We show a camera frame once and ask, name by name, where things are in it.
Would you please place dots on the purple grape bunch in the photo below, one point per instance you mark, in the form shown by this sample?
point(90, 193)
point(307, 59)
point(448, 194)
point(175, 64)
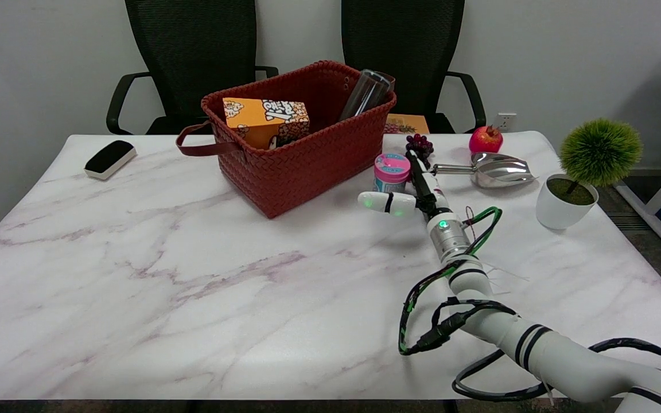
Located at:
point(419, 143)

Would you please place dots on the red woven basket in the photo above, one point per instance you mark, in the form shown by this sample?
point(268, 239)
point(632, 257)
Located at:
point(307, 166)

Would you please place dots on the white wall outlet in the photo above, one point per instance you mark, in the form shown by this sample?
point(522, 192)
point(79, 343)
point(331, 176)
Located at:
point(505, 121)

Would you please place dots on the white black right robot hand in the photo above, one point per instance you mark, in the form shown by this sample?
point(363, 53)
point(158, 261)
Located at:
point(429, 192)

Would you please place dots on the orange box behind basket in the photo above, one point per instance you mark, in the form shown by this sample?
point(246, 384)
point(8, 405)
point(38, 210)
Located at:
point(408, 123)

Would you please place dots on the clear glass tumbler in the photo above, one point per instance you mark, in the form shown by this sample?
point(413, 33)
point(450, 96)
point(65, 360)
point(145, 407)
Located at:
point(365, 94)

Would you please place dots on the black mesh office chair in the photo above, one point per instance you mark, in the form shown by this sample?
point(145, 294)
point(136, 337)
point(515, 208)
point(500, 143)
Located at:
point(405, 34)
point(193, 46)

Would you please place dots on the silver metal scoop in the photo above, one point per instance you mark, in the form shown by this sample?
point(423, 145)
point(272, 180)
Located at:
point(500, 171)

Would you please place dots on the pink gum jar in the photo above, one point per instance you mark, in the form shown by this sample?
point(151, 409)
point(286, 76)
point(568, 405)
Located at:
point(391, 171)

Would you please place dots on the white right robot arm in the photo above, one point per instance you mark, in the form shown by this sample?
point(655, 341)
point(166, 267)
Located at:
point(560, 355)

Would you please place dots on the black white board eraser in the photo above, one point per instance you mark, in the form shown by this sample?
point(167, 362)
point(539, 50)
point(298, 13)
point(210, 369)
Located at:
point(109, 158)

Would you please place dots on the orange popcorn box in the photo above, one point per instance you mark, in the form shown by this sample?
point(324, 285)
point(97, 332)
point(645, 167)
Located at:
point(261, 120)

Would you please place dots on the green ball plant white pot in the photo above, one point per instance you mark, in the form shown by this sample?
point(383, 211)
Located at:
point(597, 152)

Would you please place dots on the red pomegranate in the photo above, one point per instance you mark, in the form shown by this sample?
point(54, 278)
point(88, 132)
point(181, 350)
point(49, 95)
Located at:
point(485, 142)

